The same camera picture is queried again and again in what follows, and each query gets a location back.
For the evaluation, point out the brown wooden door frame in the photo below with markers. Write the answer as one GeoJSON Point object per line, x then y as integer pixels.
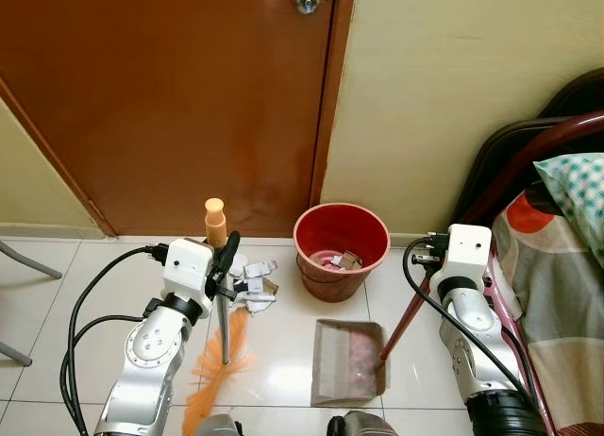
{"type": "Point", "coordinates": [332, 106]}

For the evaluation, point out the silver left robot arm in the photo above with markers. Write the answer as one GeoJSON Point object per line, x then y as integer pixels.
{"type": "Point", "coordinates": [151, 351]}

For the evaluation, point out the pink bed rail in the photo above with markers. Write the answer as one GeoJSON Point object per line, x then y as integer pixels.
{"type": "Point", "coordinates": [510, 318]}

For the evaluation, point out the green checked pillow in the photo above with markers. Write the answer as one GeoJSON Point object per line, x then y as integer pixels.
{"type": "Point", "coordinates": [578, 195]}

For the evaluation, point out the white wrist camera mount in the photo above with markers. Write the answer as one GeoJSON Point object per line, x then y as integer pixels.
{"type": "Point", "coordinates": [469, 252]}
{"type": "Point", "coordinates": [187, 266]}

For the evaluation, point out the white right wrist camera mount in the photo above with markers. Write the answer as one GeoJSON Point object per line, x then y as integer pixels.
{"type": "Point", "coordinates": [469, 252]}

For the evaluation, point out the brown wooden door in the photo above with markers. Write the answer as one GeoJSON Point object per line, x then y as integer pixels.
{"type": "Point", "coordinates": [170, 96]}

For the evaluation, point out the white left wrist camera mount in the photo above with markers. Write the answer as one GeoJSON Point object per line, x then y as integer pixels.
{"type": "Point", "coordinates": [187, 266]}

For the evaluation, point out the orange broom with silver pole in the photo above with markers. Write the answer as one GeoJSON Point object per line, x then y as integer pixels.
{"type": "Point", "coordinates": [215, 224]}

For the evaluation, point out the white red printed wrapper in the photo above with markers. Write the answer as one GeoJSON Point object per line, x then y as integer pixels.
{"type": "Point", "coordinates": [261, 267]}

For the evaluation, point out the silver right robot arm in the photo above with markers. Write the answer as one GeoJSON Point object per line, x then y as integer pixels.
{"type": "Point", "coordinates": [477, 337]}

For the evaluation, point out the grey robot leg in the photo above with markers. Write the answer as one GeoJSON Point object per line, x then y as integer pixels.
{"type": "Point", "coordinates": [363, 425]}
{"type": "Point", "coordinates": [220, 427]}

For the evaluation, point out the grey left robot leg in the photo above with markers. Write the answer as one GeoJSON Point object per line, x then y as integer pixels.
{"type": "Point", "coordinates": [220, 427]}

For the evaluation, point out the grey metal chair leg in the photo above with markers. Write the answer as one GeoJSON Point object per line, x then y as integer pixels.
{"type": "Point", "coordinates": [14, 353]}
{"type": "Point", "coordinates": [28, 259]}

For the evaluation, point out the white paper scrap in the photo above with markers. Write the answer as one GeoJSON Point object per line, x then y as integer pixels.
{"type": "Point", "coordinates": [238, 265]}

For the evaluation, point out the black headboard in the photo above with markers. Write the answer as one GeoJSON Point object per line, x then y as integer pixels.
{"type": "Point", "coordinates": [505, 153]}

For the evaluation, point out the grey orange patterned bedsheet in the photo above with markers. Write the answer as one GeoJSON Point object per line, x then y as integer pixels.
{"type": "Point", "coordinates": [557, 323]}

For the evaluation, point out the brown cardboard scrap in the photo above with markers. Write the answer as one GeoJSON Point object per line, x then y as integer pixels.
{"type": "Point", "coordinates": [350, 260]}

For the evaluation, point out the red plastic bucket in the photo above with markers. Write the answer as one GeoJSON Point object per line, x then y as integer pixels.
{"type": "Point", "coordinates": [366, 266]}

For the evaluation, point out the dark red metal bed frame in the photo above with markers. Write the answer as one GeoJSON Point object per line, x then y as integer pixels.
{"type": "Point", "coordinates": [528, 151]}

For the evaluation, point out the grey right robot leg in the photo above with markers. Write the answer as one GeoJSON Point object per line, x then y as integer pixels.
{"type": "Point", "coordinates": [363, 425]}

